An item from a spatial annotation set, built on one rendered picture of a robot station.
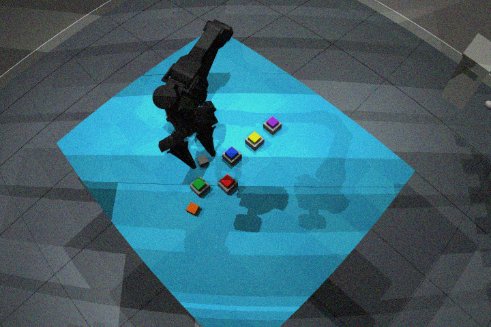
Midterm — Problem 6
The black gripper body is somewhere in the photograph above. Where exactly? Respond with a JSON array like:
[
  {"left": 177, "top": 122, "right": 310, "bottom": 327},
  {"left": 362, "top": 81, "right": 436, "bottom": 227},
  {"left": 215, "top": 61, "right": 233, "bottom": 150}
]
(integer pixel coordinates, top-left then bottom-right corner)
[{"left": 158, "top": 104, "right": 218, "bottom": 152}]

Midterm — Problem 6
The orange block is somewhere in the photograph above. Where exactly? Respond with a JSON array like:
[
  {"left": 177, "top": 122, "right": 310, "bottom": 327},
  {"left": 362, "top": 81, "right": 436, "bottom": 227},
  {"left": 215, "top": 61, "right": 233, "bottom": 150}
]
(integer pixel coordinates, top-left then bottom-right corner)
[{"left": 186, "top": 202, "right": 200, "bottom": 216}]

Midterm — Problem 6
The green button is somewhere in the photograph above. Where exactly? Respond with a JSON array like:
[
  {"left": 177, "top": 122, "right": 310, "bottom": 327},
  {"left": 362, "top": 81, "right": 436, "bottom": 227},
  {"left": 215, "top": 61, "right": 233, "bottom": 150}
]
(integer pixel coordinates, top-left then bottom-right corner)
[{"left": 190, "top": 176, "right": 210, "bottom": 197}]

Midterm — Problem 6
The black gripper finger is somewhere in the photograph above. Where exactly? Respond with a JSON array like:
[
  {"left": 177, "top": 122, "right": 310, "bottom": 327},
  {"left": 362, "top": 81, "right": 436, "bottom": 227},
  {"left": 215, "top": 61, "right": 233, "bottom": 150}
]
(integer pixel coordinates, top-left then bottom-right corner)
[
  {"left": 196, "top": 126, "right": 215, "bottom": 157},
  {"left": 167, "top": 141, "right": 196, "bottom": 169}
]

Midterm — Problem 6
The yellow button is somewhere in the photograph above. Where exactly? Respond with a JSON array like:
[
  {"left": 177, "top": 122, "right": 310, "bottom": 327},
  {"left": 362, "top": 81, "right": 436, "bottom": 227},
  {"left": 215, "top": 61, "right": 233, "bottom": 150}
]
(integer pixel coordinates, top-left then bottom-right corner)
[{"left": 245, "top": 131, "right": 265, "bottom": 151}]

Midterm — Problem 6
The red button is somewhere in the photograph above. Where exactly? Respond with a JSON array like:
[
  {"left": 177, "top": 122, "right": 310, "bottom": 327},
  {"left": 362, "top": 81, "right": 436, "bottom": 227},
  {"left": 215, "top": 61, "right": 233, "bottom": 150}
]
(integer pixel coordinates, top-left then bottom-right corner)
[{"left": 218, "top": 173, "right": 238, "bottom": 195}]

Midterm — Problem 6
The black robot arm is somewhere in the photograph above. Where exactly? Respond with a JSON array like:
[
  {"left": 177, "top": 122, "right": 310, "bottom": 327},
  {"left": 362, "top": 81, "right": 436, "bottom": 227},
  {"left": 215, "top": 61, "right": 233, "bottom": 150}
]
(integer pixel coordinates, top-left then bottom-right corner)
[{"left": 152, "top": 20, "right": 233, "bottom": 127}]

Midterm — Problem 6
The blue button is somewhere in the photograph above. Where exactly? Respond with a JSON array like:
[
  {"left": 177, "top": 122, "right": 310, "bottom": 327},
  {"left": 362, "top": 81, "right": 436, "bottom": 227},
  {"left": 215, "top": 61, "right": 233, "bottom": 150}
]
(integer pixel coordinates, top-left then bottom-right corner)
[{"left": 222, "top": 146, "right": 242, "bottom": 166}]

